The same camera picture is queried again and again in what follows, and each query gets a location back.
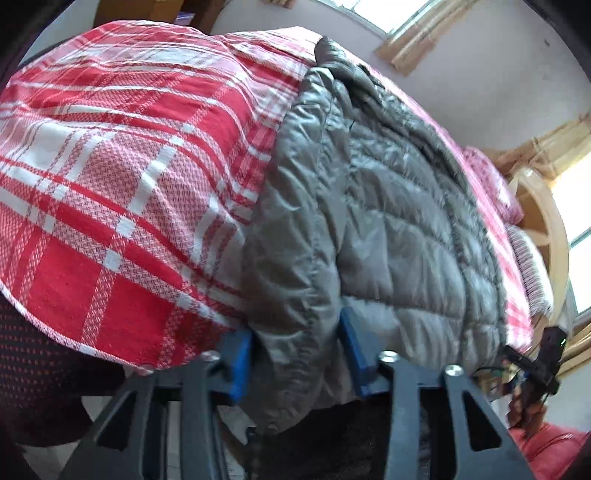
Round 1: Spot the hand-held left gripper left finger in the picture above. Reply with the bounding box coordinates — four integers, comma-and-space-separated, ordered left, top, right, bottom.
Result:
69, 330, 254, 480

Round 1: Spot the beige patterned curtain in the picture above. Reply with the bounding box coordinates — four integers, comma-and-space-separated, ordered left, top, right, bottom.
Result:
375, 0, 491, 78

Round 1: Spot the striped pillow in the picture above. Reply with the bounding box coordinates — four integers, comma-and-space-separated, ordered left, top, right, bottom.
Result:
507, 224, 556, 317

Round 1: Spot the person's right hand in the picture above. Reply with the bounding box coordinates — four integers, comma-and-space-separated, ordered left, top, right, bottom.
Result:
507, 382, 551, 431

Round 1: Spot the yellow draped curtain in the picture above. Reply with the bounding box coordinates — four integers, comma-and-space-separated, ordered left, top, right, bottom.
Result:
488, 117, 591, 183

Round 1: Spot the dark dotted bed base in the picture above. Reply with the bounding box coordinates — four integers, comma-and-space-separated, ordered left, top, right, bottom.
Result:
0, 291, 139, 449

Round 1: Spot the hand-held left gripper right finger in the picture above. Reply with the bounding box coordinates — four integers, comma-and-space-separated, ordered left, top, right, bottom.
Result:
339, 307, 536, 480

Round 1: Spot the person's right forearm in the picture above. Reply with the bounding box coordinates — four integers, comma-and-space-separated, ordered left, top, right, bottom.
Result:
512, 422, 589, 480

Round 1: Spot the wooden desk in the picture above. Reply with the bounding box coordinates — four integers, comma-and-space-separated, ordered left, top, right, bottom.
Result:
93, 0, 228, 36

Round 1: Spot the grey puffer jacket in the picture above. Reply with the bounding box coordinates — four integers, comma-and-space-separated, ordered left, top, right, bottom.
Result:
240, 36, 514, 435

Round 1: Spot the bed with red plaid sheet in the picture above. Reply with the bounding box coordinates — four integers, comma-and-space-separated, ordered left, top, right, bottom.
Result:
0, 21, 536, 371

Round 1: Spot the pink blanket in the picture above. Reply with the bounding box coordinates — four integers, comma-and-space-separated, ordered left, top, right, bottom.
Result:
463, 147, 525, 223

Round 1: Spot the side window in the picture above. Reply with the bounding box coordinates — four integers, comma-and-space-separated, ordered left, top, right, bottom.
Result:
551, 159, 591, 326

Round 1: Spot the cream wooden headboard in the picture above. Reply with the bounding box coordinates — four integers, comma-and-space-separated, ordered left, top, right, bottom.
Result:
507, 166, 572, 326

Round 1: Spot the dark cloth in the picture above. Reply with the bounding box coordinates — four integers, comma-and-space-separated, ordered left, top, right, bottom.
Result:
222, 399, 394, 480

